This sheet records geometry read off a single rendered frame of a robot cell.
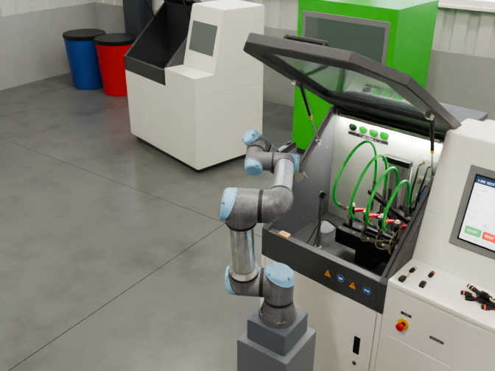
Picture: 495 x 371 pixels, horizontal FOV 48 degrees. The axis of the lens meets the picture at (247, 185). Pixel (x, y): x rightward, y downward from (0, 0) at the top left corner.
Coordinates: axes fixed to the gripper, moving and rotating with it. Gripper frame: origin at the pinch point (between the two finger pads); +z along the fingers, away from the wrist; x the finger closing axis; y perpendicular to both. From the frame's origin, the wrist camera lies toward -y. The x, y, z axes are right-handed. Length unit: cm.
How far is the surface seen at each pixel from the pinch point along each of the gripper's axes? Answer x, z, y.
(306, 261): -3.3, 32.0, 30.1
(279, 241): -18.0, 24.2, 27.3
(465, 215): 56, 42, -15
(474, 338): 74, 55, 29
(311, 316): -5, 55, 51
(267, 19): -406, 160, -269
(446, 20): -190, 227, -303
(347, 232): 2.9, 40.7, 7.5
